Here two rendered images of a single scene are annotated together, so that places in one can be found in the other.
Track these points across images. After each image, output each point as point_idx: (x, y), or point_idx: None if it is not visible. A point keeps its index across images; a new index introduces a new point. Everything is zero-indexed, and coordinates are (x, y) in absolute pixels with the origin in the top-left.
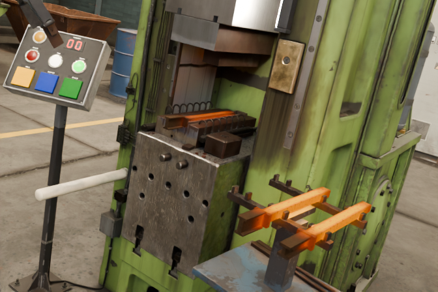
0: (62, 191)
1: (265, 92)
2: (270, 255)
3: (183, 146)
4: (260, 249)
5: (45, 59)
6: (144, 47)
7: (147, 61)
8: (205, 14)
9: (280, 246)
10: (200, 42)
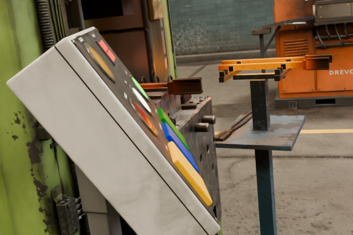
0: None
1: (145, 28)
2: (266, 109)
3: (196, 105)
4: (227, 136)
5: (142, 109)
6: (50, 30)
7: None
8: None
9: (267, 97)
10: None
